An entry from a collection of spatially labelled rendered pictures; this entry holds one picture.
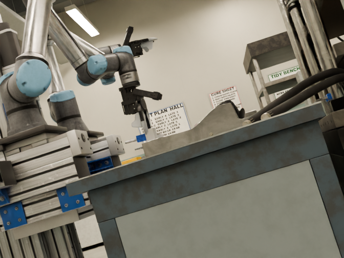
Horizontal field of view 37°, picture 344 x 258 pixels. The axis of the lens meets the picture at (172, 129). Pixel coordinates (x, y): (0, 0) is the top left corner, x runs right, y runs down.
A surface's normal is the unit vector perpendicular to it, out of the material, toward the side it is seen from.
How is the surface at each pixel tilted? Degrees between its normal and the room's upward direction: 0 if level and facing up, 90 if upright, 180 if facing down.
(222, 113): 90
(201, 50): 90
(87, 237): 90
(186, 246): 90
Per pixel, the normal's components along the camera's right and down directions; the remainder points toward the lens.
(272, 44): -0.10, -0.07
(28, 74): 0.56, -0.12
